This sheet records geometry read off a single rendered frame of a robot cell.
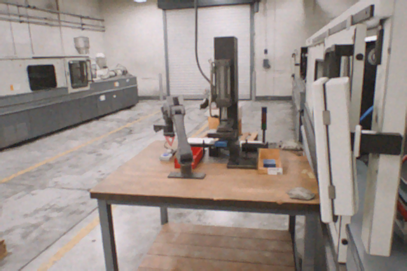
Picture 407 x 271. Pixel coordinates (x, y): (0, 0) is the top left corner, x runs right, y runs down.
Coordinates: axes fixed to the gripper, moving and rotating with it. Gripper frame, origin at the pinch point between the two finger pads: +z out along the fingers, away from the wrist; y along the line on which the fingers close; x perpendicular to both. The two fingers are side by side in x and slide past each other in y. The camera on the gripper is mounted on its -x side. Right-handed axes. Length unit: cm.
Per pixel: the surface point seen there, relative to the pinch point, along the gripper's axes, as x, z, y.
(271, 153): 66, 2, 6
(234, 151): 42.9, 2.4, 3.1
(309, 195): 82, 3, 59
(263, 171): 62, 4, 31
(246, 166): 52, 4, 24
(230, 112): 37.7, -17.7, -23.4
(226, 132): 37.6, -9.6, 1.5
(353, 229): 91, -4, 96
